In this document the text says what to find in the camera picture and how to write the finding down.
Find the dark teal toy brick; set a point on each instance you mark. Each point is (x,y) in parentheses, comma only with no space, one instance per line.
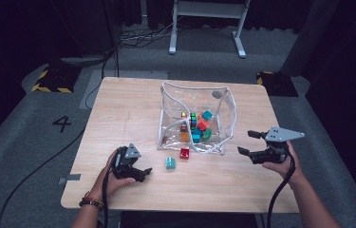
(196,132)

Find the black stand pole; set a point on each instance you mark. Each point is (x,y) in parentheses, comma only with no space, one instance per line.
(110,25)

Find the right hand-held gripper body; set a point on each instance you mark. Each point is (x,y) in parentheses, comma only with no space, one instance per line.
(275,155)

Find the person's dark clothing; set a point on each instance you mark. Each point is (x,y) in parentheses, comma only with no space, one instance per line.
(191,221)

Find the light teal toy brick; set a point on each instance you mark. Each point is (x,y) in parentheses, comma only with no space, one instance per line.
(170,163)

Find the cyan toy brick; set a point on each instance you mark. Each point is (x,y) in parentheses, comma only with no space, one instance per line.
(196,139)

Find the clear plastic bag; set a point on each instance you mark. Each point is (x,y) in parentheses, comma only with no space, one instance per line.
(197,101)

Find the dark grey pillar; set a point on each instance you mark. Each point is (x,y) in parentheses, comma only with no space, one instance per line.
(308,34)

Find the white metal stand frame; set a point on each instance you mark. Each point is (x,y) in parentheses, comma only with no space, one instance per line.
(174,31)

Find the turquoise toy brick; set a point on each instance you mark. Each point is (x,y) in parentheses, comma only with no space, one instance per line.
(207,115)

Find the black yellow striped base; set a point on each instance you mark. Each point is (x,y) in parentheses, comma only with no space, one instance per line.
(55,79)
(278,84)

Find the coral toy brick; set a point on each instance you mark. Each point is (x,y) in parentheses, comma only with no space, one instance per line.
(199,118)

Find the person's left hand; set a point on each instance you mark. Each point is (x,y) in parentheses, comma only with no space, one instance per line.
(107,185)

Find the multicoloured puzzle cube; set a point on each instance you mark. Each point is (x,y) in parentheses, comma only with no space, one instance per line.
(189,120)

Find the red toy brick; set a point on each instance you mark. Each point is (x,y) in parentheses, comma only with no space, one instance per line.
(184,153)
(202,125)

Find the person's right hand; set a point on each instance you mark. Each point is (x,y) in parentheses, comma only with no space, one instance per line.
(289,171)

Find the green toy brick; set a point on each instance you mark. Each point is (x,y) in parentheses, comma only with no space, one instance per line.
(207,133)

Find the grey flat stand base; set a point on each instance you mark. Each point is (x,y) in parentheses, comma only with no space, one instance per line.
(84,60)

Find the grey tape piece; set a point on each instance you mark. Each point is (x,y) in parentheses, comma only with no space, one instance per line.
(69,178)

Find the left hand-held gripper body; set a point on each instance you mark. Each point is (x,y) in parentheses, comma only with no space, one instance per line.
(123,164)

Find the orange toy brick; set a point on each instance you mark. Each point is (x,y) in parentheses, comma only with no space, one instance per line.
(184,137)

